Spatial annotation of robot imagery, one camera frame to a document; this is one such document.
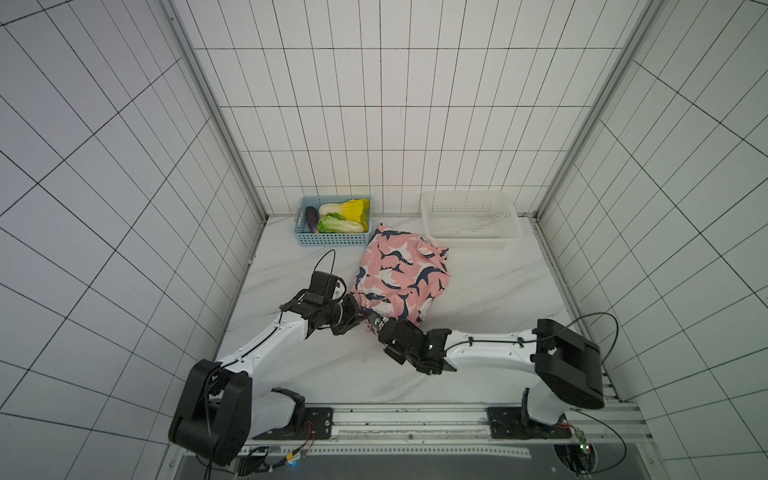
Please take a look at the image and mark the pink shark print shorts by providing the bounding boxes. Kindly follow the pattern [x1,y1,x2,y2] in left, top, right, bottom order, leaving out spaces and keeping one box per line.
[351,224,451,325]

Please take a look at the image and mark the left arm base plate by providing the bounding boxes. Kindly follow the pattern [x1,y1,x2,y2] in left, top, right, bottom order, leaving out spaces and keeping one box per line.
[253,407,334,441]

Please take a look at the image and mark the aluminium mounting rail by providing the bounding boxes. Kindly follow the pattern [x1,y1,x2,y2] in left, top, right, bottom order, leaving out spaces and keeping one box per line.
[230,402,652,463]

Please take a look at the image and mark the blue plastic basket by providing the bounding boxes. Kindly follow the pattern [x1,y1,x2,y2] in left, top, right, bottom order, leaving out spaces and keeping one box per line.
[293,195,373,247]

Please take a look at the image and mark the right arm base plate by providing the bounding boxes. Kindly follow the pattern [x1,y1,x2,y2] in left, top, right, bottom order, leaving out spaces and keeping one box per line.
[486,407,572,440]

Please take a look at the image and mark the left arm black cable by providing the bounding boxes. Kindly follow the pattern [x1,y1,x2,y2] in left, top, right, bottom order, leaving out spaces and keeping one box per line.
[200,248,337,480]

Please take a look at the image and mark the white plastic basket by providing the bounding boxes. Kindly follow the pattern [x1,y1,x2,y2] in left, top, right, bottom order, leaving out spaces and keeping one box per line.
[420,191,523,249]

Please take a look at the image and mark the purple toy eggplant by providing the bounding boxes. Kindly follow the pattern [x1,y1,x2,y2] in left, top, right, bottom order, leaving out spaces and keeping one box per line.
[304,206,319,233]

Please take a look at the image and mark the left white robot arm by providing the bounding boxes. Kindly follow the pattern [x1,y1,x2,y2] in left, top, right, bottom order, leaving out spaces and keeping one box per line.
[168,271,363,466]

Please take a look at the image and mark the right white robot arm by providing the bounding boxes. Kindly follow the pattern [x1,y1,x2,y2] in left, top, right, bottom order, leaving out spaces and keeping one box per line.
[369,316,605,425]

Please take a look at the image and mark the green toy cabbage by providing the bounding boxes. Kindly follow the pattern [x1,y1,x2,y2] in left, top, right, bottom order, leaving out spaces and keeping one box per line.
[316,213,365,234]

